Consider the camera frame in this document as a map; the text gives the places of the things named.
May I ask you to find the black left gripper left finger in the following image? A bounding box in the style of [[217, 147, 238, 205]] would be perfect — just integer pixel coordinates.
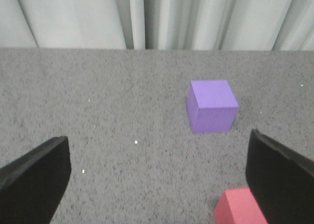
[[0, 136, 72, 224]]

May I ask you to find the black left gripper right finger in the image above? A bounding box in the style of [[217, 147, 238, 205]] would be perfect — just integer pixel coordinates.
[[245, 129, 314, 224]]

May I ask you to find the pink foam cube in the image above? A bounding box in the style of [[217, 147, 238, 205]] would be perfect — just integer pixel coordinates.
[[214, 188, 267, 224]]

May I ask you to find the purple foam cube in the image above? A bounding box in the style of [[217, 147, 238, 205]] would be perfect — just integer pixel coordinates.
[[186, 80, 239, 134]]

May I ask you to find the white pleated curtain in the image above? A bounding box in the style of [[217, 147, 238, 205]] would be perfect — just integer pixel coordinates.
[[0, 0, 314, 51]]

